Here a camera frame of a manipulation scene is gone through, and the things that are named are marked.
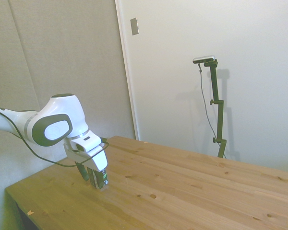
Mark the dark green camera stand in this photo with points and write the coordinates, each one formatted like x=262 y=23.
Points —
x=218 y=112

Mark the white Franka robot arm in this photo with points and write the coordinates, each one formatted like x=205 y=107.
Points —
x=57 y=112

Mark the silver exterior camera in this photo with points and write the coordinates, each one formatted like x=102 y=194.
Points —
x=204 y=59

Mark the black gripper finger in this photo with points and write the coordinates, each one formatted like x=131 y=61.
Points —
x=82 y=173
x=92 y=177

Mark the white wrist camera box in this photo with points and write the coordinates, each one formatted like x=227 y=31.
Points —
x=87 y=143

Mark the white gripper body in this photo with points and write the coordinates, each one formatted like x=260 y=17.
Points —
x=98 y=161

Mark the grey wall switch plate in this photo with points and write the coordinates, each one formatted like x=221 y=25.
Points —
x=134 y=26

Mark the white vertical door trim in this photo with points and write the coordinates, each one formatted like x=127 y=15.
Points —
x=128 y=72

